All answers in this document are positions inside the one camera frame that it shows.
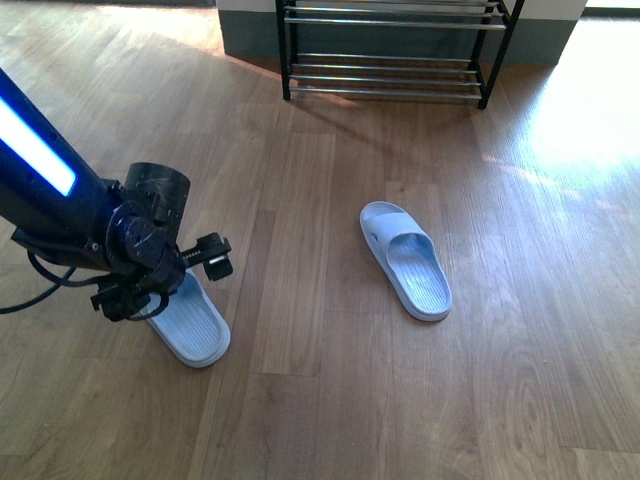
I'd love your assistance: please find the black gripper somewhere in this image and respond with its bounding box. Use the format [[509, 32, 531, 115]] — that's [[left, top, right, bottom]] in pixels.
[[91, 199, 233, 322]]

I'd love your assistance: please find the black metal shoe rack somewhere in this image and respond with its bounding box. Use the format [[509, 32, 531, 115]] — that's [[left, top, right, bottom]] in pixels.
[[275, 1, 524, 110]]

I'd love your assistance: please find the black cable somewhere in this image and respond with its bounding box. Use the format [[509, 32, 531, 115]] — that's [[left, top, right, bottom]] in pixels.
[[0, 247, 101, 315]]

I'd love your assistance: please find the light blue slide sandal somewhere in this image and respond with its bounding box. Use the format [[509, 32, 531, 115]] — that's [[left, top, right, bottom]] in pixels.
[[146, 269, 231, 368], [360, 201, 452, 322]]

